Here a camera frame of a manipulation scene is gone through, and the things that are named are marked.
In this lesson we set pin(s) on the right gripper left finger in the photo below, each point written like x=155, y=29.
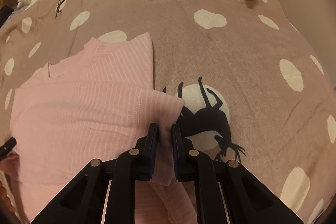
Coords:
x=104, y=191

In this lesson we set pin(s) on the pink striped knit top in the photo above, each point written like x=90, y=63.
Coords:
x=95, y=104

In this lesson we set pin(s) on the left hand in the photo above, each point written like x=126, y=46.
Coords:
x=6, y=199

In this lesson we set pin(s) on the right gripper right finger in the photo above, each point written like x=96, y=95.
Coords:
x=226, y=192

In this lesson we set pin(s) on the mauve polka dot blanket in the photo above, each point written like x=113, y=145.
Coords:
x=253, y=89

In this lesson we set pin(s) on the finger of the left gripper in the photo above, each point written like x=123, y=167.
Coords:
x=7, y=147

